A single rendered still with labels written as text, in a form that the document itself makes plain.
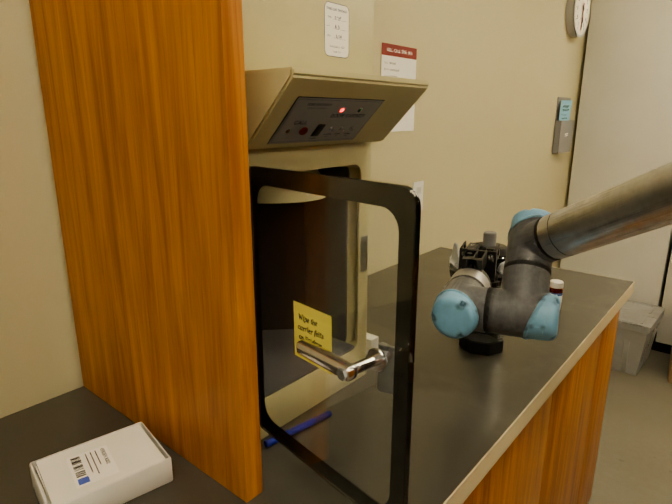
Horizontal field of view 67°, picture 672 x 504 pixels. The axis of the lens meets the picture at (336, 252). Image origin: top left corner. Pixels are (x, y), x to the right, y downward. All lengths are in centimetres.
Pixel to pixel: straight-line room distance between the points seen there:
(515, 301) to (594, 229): 16
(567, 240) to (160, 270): 60
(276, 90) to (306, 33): 19
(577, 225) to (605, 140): 284
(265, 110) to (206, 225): 16
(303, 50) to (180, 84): 23
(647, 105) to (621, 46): 38
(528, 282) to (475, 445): 28
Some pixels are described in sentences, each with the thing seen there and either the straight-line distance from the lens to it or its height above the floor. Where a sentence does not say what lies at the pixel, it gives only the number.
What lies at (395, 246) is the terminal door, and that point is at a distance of 50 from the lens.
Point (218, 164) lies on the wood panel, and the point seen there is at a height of 140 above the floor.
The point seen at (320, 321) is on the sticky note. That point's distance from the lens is 62.
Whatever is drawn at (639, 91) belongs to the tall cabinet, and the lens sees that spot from 362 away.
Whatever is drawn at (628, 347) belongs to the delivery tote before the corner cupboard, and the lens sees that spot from 341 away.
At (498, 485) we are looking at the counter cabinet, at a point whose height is 77.
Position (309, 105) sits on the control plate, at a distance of 70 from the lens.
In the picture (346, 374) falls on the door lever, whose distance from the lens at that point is 53.
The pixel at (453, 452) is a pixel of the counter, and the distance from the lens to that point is 89.
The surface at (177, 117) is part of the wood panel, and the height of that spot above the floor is 145.
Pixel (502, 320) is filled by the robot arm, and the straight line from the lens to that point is 85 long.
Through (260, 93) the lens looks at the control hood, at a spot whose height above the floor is 148.
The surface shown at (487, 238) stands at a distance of 115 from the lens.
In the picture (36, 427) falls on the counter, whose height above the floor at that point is 94.
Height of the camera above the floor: 145
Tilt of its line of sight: 15 degrees down
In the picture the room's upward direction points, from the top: straight up
